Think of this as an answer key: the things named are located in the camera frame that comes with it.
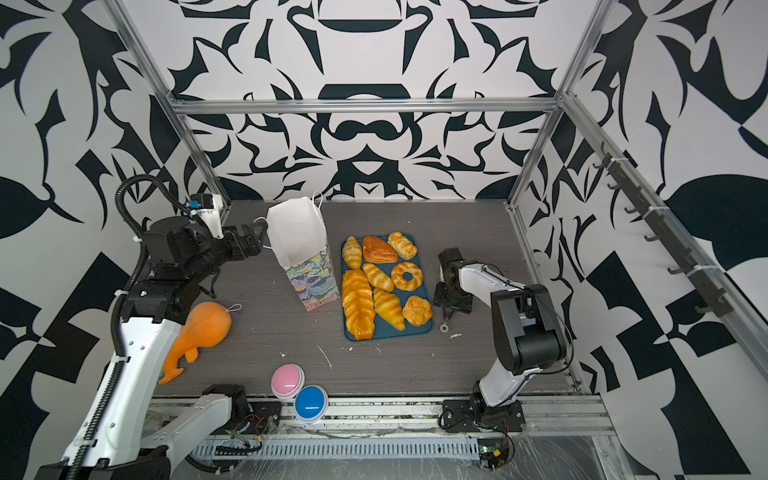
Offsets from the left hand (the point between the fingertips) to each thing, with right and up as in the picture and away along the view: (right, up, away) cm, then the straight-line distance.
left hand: (247, 220), depth 67 cm
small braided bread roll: (+37, -7, +35) cm, 51 cm away
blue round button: (+13, -45, +7) cm, 47 cm away
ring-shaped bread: (+36, -14, +32) cm, 50 cm away
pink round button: (+5, -41, +11) cm, 43 cm away
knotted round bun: (+40, -25, +21) cm, 52 cm away
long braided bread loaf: (+23, -24, +22) cm, 40 cm away
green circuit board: (+56, -54, +4) cm, 78 cm away
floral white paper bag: (+3, -2, +29) cm, 29 cm away
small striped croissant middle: (+28, -17, +28) cm, 43 cm away
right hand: (+51, -24, +26) cm, 62 cm away
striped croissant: (+20, -10, +34) cm, 41 cm away
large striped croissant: (+32, -24, +21) cm, 45 cm away
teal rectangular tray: (+31, -31, +20) cm, 48 cm away
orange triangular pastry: (+27, -8, +34) cm, 45 cm away
